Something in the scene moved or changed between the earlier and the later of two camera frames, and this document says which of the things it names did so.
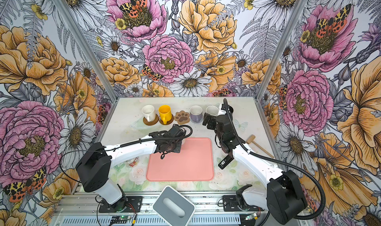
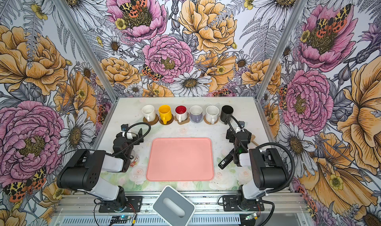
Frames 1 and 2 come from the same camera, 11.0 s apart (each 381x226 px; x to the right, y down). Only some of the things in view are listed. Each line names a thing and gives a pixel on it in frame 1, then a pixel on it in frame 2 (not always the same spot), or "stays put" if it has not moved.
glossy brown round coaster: [168, 122] stays put
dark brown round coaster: [147, 122] stays put
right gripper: [206, 119] to [232, 134]
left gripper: [176, 149] to [137, 141]
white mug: [212, 110] stays put
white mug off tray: [149, 113] stays put
